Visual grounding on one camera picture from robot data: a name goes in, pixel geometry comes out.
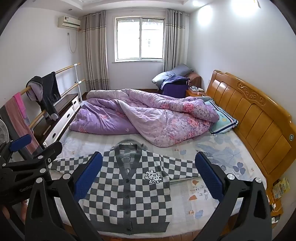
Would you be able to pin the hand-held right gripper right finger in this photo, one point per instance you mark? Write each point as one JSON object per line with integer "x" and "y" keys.
{"x": 208, "y": 173}

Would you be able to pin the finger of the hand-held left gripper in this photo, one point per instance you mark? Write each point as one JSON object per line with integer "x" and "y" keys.
{"x": 34, "y": 164}
{"x": 20, "y": 141}

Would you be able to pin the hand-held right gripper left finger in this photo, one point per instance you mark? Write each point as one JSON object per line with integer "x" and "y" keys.
{"x": 89, "y": 176}

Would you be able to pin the grey white checkered cardigan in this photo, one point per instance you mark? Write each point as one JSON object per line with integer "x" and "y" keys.
{"x": 129, "y": 197}

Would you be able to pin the white electric fan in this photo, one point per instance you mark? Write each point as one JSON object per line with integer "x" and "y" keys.
{"x": 3, "y": 132}

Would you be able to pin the pink striped towel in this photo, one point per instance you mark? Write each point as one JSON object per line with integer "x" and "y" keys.
{"x": 19, "y": 115}

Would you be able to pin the printed white bed sheet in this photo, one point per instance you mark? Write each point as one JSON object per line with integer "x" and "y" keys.
{"x": 219, "y": 150}

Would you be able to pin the dark cabinet with white drawers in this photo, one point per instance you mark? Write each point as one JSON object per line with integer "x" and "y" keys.
{"x": 60, "y": 115}

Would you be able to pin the blue striped pillow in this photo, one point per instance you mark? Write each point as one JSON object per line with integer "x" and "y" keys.
{"x": 225, "y": 120}

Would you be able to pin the black jacket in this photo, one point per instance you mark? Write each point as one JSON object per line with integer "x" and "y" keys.
{"x": 49, "y": 92}

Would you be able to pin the wooden headboard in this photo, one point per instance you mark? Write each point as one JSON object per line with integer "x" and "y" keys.
{"x": 254, "y": 120}

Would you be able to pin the yellow packet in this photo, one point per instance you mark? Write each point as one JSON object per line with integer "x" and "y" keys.
{"x": 281, "y": 187}

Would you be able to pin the wooden nightstand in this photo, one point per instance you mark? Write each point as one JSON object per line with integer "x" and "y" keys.
{"x": 276, "y": 207}
{"x": 192, "y": 93}

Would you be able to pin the purple floral quilt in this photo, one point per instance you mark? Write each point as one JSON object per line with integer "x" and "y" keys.
{"x": 143, "y": 115}

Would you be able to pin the purple cloth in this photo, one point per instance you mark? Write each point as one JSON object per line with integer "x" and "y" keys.
{"x": 174, "y": 87}

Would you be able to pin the brown chair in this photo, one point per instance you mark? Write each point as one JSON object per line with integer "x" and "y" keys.
{"x": 196, "y": 80}

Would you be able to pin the grey beige curtain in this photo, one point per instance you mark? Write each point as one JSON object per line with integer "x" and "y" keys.
{"x": 94, "y": 53}
{"x": 173, "y": 41}

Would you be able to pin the white air conditioner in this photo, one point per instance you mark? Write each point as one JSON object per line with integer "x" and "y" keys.
{"x": 69, "y": 22}

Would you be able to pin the window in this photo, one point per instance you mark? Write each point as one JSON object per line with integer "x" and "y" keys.
{"x": 140, "y": 39}

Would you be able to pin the wooden rail clothes rack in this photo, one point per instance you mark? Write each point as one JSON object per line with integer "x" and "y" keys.
{"x": 69, "y": 67}

